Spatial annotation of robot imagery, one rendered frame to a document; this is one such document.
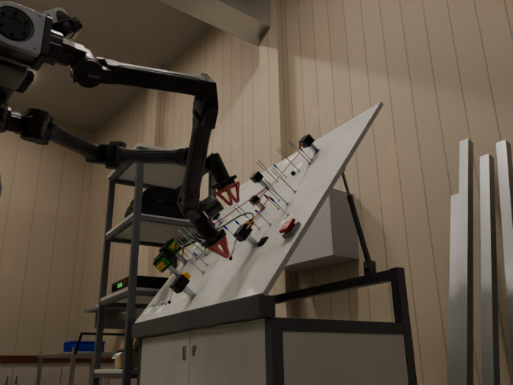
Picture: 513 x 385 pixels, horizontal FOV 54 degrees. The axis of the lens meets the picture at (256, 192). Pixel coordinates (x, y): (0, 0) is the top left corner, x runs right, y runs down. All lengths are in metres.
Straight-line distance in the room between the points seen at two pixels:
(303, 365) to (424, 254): 2.32
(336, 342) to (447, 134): 2.48
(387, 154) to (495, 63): 1.01
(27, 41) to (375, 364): 1.42
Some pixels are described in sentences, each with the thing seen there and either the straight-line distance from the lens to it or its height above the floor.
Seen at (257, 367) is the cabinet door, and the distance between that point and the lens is 1.63.
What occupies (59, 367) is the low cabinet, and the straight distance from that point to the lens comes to 5.28.
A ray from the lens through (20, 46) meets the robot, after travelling 1.38.
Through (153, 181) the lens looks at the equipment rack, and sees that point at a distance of 3.41.
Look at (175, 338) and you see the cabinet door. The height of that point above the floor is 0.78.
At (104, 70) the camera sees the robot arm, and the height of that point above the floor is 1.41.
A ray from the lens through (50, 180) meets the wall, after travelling 9.74.
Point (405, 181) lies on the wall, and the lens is 4.01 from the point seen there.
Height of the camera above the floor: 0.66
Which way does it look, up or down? 19 degrees up
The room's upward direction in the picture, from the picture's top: 1 degrees counter-clockwise
